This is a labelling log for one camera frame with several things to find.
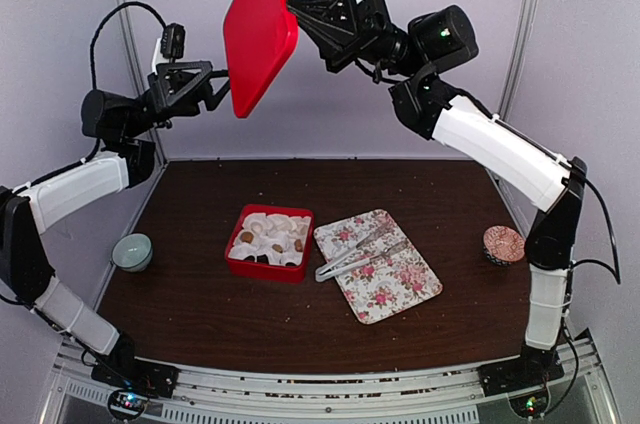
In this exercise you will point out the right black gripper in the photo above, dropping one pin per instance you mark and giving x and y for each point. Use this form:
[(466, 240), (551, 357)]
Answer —
[(369, 21)]

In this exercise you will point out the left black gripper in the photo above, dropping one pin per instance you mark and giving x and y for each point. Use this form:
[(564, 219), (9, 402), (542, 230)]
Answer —
[(182, 102)]

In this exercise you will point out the red box lid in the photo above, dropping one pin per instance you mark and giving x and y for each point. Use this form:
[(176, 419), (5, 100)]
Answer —
[(259, 37)]

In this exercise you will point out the red chocolate box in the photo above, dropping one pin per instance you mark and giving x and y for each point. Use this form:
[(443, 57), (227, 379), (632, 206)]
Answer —
[(271, 225)]

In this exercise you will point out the black white kitchen tongs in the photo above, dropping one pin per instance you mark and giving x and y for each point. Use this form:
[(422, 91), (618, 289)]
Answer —
[(363, 252)]

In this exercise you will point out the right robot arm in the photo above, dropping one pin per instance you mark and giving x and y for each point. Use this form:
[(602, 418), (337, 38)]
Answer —
[(435, 110)]

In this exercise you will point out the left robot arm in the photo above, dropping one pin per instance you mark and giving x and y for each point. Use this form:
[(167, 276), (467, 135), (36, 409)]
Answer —
[(119, 160)]

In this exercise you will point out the pale green ceramic bowl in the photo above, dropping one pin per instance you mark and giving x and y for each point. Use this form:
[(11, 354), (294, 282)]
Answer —
[(132, 253)]

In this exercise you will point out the floral serving tray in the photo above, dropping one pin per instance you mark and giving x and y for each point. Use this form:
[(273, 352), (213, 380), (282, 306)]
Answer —
[(386, 286)]

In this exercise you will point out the red patterned ceramic bowl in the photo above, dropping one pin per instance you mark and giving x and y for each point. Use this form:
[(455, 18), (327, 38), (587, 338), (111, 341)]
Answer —
[(503, 246)]

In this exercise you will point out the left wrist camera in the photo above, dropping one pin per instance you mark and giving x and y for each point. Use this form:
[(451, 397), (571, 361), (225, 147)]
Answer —
[(169, 46)]

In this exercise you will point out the left aluminium frame post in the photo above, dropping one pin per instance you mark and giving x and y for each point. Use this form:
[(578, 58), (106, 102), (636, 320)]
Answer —
[(135, 72)]

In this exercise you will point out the aluminium frame post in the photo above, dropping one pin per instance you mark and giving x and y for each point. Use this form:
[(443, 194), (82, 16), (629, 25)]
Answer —
[(524, 29), (135, 72)]

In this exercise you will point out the right aluminium frame post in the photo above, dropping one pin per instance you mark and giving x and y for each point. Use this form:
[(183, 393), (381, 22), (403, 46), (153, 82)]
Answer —
[(524, 29)]

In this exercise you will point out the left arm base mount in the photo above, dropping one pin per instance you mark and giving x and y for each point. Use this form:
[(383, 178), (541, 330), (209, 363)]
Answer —
[(136, 385)]

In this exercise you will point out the front aluminium rail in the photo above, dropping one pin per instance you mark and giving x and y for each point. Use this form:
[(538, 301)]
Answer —
[(452, 394)]

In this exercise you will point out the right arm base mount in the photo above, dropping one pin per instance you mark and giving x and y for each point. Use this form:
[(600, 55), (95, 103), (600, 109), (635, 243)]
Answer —
[(524, 380)]

